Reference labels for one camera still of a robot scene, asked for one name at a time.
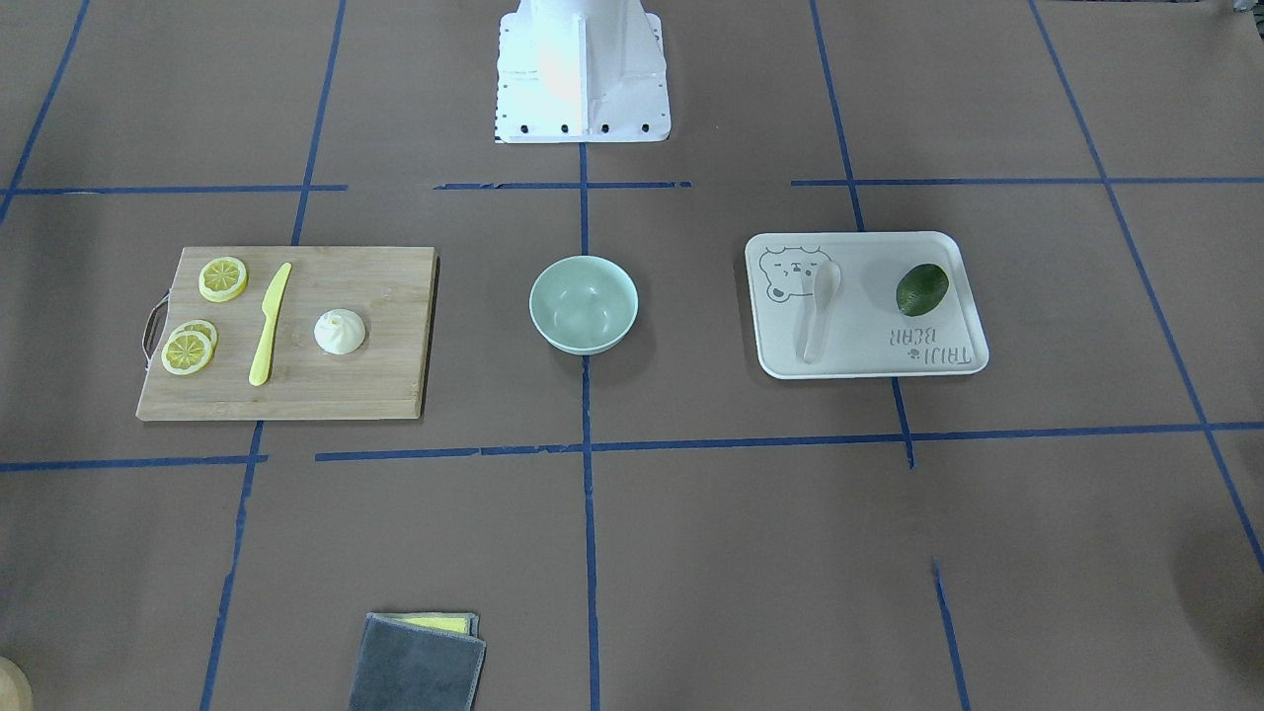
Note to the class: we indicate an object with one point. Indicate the white ceramic spoon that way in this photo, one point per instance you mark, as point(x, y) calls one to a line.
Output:
point(826, 288)

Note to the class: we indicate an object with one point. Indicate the stacked lemon slice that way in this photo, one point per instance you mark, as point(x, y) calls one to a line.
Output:
point(204, 327)
point(187, 352)

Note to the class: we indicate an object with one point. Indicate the lower stacked lemon slice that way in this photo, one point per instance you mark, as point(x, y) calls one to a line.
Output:
point(204, 327)

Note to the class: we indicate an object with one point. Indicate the cream bear tray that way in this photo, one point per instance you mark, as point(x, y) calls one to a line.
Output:
point(866, 336)

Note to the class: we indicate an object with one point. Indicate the yellow plastic knife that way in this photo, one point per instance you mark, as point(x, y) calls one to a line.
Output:
point(261, 366)

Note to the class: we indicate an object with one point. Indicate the yellow sponge under cloth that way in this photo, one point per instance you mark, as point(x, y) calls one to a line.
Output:
point(463, 623)

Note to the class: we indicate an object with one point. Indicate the top stacked lemon slice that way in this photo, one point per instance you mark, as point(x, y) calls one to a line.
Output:
point(187, 352)

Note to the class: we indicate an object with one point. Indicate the grey folded cloth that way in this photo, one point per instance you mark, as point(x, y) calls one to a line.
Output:
point(404, 667)

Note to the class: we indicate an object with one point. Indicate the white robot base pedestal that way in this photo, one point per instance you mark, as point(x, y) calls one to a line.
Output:
point(581, 72)

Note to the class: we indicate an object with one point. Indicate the bamboo cutting board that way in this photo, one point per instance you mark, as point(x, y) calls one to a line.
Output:
point(391, 288)

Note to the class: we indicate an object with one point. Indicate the light green bowl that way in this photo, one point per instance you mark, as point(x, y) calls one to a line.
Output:
point(583, 305)

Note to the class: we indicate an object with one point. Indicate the lemon slice near knife tip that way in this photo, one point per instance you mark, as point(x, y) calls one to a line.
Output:
point(222, 279)

